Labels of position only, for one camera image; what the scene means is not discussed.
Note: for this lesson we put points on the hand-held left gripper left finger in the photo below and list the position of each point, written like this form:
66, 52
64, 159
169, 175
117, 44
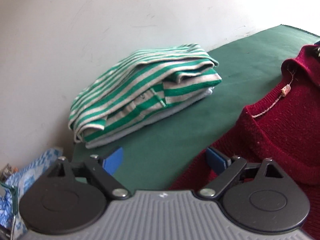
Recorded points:
113, 161

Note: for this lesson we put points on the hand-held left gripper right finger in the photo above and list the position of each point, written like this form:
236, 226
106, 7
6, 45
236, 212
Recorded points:
216, 160

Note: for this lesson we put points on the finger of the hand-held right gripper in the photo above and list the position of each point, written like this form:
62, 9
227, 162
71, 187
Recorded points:
318, 51

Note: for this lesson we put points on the dark red knit sweater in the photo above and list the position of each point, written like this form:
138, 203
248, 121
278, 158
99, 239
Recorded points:
275, 130

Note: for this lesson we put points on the green striped folded shirt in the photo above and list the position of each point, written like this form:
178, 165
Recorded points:
120, 92

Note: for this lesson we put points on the green felt table cover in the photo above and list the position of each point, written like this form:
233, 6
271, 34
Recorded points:
237, 62

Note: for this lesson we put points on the blue white patterned towel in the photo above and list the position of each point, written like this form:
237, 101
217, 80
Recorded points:
27, 177

